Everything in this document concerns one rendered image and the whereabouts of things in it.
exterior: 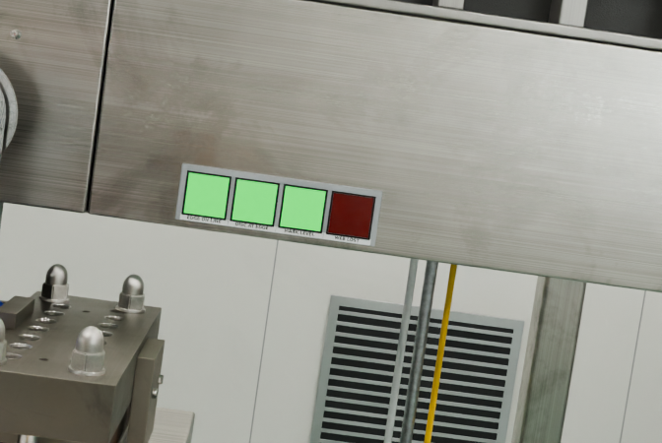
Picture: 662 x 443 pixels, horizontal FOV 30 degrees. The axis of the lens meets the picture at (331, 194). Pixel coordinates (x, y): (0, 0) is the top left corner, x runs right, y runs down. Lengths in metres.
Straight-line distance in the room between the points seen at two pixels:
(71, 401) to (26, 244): 2.78
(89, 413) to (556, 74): 0.71
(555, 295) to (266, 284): 2.24
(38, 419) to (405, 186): 0.56
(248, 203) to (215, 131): 0.10
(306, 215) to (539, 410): 0.47
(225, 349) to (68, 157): 2.45
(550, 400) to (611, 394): 2.33
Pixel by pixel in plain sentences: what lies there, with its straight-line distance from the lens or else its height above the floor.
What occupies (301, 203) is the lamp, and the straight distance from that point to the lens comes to 1.53.
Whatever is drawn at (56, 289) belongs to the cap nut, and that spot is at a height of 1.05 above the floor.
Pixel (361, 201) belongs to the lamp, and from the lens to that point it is 1.53.
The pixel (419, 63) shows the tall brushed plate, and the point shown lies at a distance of 1.53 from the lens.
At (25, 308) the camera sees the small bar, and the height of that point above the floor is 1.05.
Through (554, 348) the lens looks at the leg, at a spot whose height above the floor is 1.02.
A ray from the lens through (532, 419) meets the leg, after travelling 1.78.
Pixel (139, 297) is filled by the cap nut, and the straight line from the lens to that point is 1.55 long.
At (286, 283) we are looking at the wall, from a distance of 3.91.
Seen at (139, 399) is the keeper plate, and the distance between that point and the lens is 1.38.
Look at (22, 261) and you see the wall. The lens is 3.99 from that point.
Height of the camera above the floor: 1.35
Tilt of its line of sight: 5 degrees down
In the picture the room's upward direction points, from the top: 8 degrees clockwise
